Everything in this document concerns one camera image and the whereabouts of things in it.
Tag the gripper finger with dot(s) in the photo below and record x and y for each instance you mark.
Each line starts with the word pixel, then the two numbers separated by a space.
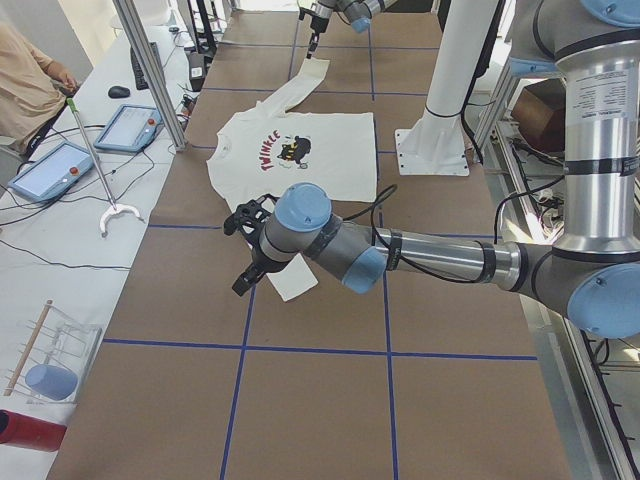
pixel 247 280
pixel 312 46

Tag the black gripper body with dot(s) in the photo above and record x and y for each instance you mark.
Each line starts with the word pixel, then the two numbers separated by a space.
pixel 256 260
pixel 316 24

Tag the cream long-sleeve cat shirt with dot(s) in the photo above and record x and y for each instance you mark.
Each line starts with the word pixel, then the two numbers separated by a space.
pixel 307 161

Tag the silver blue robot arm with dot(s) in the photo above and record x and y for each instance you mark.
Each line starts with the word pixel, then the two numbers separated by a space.
pixel 358 15
pixel 590 274

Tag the white reacher grabber stick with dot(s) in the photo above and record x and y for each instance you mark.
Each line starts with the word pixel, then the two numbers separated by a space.
pixel 115 208

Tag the far blue teach pendant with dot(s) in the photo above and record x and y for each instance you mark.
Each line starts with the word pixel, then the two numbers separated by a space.
pixel 131 129

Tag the blue teach pendant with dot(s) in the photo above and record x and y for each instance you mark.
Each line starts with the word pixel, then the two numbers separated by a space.
pixel 53 174
pixel 131 129

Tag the black computer mouse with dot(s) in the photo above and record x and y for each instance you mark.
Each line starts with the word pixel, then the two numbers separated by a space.
pixel 118 92

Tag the near blue teach pendant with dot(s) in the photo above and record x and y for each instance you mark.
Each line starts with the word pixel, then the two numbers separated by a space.
pixel 53 174

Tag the clear acrylic rack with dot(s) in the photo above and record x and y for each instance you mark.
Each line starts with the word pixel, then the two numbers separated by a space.
pixel 63 342

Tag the wooden stick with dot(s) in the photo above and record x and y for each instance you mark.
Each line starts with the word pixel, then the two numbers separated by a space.
pixel 25 350

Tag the light blue cup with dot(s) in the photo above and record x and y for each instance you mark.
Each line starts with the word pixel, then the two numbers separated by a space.
pixel 53 382

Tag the person in beige shirt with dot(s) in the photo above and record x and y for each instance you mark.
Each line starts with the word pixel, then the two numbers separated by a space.
pixel 34 89

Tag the red cylinder bottle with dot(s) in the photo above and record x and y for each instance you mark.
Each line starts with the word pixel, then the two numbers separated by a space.
pixel 28 432

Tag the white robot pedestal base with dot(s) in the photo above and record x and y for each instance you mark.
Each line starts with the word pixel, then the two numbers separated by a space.
pixel 435 144

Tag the aluminium frame post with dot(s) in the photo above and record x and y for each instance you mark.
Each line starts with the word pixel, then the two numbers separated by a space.
pixel 152 70

